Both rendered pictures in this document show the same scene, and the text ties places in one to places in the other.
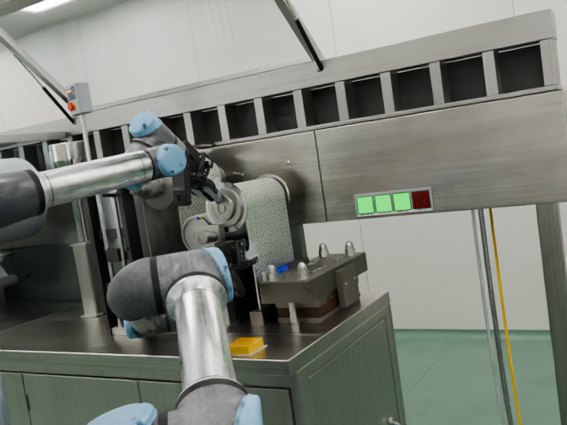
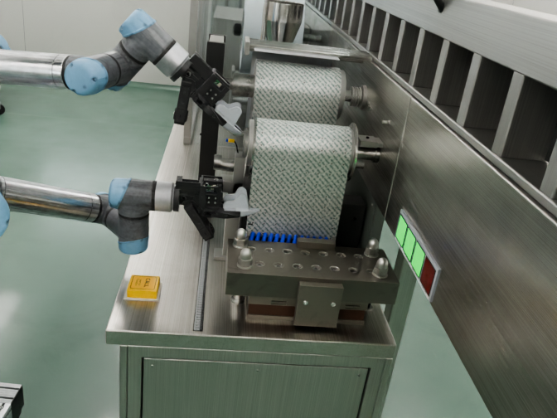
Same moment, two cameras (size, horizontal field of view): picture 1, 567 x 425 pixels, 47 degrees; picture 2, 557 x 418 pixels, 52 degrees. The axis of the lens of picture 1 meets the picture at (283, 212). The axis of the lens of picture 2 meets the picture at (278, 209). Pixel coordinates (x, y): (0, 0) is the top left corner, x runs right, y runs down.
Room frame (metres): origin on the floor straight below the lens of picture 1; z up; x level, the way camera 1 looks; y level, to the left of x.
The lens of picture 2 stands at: (1.17, -0.95, 1.70)
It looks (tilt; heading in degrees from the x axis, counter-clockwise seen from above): 25 degrees down; 52
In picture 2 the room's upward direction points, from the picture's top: 8 degrees clockwise
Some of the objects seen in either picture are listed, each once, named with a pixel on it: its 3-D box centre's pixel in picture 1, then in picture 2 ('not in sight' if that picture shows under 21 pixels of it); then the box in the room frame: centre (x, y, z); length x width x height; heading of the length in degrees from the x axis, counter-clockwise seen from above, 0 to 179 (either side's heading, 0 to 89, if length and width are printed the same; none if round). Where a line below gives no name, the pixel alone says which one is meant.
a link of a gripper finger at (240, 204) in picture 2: (252, 251); (242, 204); (1.88, 0.10, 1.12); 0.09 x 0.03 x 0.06; 148
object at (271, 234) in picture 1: (272, 244); (295, 206); (2.00, 0.05, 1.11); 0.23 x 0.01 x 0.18; 149
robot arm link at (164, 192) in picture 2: not in sight; (166, 196); (1.73, 0.22, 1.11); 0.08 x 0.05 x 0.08; 59
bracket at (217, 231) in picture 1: (218, 277); (228, 206); (1.91, 0.22, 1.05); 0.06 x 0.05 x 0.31; 149
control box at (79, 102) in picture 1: (77, 99); not in sight; (2.23, 0.63, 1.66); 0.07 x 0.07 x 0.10; 44
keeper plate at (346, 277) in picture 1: (348, 285); (317, 305); (1.94, -0.16, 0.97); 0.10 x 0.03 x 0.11; 149
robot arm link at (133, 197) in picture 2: not in sight; (133, 195); (1.66, 0.25, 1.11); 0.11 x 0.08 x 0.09; 149
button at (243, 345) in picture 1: (245, 346); (143, 286); (1.64, 0.15, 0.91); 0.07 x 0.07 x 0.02; 59
